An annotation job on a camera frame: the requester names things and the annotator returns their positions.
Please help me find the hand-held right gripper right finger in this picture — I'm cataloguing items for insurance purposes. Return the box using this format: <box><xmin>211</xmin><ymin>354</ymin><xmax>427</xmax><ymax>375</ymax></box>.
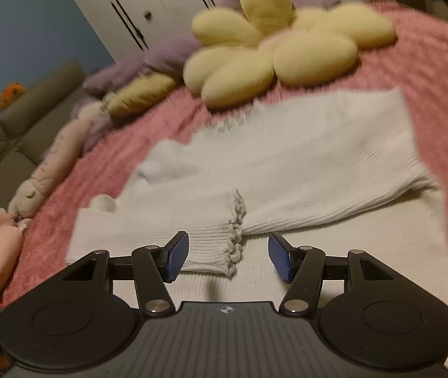
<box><xmin>268</xmin><ymin>232</ymin><xmax>386</xmax><ymax>316</ymax></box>

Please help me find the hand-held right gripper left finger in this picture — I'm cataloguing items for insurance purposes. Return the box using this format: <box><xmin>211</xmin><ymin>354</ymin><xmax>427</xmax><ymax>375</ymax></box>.
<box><xmin>63</xmin><ymin>232</ymin><xmax>190</xmax><ymax>316</ymax></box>

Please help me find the white ribbed knit top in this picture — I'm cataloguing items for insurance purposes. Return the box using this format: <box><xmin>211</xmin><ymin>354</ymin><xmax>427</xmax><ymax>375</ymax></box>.
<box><xmin>64</xmin><ymin>89</ymin><xmax>448</xmax><ymax>363</ymax></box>

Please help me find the long cream plush toy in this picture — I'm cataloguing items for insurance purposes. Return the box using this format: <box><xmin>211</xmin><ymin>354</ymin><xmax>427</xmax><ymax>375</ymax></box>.
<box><xmin>7</xmin><ymin>100</ymin><xmax>106</xmax><ymax>219</ymax></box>

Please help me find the small yellow leaf pillow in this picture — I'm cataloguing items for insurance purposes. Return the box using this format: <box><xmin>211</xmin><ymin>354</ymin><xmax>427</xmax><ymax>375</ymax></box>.
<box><xmin>106</xmin><ymin>73</ymin><xmax>177</xmax><ymax>117</ymax></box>

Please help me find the grey sofa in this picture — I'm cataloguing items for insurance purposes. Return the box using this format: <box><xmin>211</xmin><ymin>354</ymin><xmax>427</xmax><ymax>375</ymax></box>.
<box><xmin>0</xmin><ymin>60</ymin><xmax>91</xmax><ymax>205</ymax></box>

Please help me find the purple duvet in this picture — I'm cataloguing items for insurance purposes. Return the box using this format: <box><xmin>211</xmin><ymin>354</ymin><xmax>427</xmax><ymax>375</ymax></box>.
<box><xmin>70</xmin><ymin>0</ymin><xmax>343</xmax><ymax>154</ymax></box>

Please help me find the yellow flower pillow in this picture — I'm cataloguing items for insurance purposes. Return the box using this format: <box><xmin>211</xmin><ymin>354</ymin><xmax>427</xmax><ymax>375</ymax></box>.
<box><xmin>182</xmin><ymin>0</ymin><xmax>397</xmax><ymax>109</ymax></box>

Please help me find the orange toy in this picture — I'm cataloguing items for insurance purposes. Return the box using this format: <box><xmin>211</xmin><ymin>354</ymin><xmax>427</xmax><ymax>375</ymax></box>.
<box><xmin>0</xmin><ymin>83</ymin><xmax>26</xmax><ymax>109</ymax></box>

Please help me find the pink ribbed blanket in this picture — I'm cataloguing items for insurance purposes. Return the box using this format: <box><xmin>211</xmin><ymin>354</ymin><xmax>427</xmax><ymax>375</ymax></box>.
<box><xmin>1</xmin><ymin>0</ymin><xmax>448</xmax><ymax>367</ymax></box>

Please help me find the white wardrobe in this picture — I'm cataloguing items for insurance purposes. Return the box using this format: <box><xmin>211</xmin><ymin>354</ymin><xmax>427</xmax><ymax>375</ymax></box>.
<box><xmin>55</xmin><ymin>0</ymin><xmax>370</xmax><ymax>64</ymax></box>

